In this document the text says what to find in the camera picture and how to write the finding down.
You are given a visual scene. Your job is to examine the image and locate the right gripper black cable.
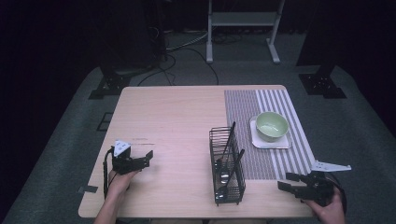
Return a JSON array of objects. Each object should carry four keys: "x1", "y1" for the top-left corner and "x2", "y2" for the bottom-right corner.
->
[{"x1": 325, "y1": 172, "x2": 348, "y2": 216}]

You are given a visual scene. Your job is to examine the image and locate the grey striped placemat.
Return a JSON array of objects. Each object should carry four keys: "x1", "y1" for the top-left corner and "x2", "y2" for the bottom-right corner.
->
[{"x1": 223, "y1": 89, "x2": 317, "y2": 181}]

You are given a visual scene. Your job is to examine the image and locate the green bowl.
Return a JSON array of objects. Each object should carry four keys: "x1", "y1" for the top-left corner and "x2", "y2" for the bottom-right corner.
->
[{"x1": 255, "y1": 111, "x2": 290, "y2": 144}]

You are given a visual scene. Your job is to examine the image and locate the person's right hand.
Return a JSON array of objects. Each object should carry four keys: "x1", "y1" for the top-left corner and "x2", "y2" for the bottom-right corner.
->
[{"x1": 302, "y1": 186, "x2": 347, "y2": 224}]

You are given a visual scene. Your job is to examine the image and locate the grey floor cables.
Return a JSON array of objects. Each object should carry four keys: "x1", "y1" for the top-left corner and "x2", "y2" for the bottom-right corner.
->
[{"x1": 164, "y1": 29, "x2": 210, "y2": 52}]

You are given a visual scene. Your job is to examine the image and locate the black floor cable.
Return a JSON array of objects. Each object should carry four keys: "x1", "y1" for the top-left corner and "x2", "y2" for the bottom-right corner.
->
[{"x1": 136, "y1": 47, "x2": 219, "y2": 87}]

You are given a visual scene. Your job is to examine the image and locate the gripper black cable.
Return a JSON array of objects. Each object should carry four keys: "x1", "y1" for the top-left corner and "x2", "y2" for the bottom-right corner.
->
[
  {"x1": 103, "y1": 147, "x2": 116, "y2": 200},
  {"x1": 325, "y1": 172, "x2": 348, "y2": 216}
]

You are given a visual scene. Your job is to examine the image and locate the person's left hand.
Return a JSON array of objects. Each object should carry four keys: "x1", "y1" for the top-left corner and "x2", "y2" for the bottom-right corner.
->
[{"x1": 107, "y1": 169, "x2": 140, "y2": 200}]

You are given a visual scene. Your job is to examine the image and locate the white metal stand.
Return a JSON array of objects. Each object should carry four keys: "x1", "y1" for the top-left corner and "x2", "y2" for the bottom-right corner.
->
[{"x1": 205, "y1": 0, "x2": 286, "y2": 65}]

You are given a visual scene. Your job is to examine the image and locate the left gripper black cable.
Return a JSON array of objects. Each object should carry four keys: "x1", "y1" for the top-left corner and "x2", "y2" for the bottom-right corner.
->
[{"x1": 103, "y1": 147, "x2": 116, "y2": 200}]

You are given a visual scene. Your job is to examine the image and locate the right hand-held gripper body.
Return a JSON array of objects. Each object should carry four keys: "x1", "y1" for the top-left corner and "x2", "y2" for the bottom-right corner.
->
[{"x1": 297, "y1": 160, "x2": 352, "y2": 208}]

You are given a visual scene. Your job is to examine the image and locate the white square plate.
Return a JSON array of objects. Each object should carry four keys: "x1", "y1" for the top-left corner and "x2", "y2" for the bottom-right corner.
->
[{"x1": 248, "y1": 116, "x2": 293, "y2": 150}]

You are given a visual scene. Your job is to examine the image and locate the black stand base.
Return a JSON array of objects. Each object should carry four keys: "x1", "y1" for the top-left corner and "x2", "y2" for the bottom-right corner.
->
[
  {"x1": 88, "y1": 63, "x2": 158, "y2": 101},
  {"x1": 298, "y1": 63, "x2": 347, "y2": 100}
]

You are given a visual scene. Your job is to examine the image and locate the black wire cutlery rack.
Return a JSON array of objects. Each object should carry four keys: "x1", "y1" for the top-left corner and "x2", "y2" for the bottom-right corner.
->
[{"x1": 208, "y1": 125, "x2": 247, "y2": 207}]

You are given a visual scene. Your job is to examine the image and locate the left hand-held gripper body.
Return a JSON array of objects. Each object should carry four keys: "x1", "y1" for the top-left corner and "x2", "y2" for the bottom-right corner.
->
[{"x1": 111, "y1": 139, "x2": 150, "y2": 175}]

